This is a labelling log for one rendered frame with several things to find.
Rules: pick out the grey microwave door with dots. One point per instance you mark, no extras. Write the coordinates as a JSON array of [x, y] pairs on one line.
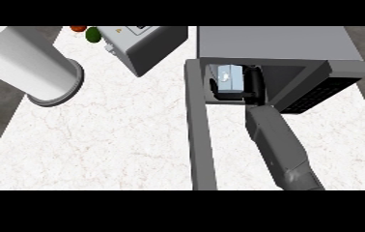
[[198, 129]]

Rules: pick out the grey microwave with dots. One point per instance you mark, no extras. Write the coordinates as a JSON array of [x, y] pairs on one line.
[[275, 44]]

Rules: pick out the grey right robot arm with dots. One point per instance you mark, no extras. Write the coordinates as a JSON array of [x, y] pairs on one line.
[[280, 145]]

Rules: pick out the white paper towel roll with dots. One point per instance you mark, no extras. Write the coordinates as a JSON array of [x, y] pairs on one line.
[[36, 66]]

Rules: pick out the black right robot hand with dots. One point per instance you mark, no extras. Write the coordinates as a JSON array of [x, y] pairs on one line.
[[254, 82]]

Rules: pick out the grey box appliance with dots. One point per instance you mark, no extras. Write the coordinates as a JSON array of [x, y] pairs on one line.
[[145, 45]]

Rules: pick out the orange red vegetable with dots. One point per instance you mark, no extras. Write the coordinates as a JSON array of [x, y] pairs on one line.
[[79, 28]]

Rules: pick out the green vegetable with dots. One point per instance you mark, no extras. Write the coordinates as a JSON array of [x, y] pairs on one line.
[[93, 35]]

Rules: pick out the pale blue milk carton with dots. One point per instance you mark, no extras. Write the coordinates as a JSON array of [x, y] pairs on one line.
[[229, 78]]

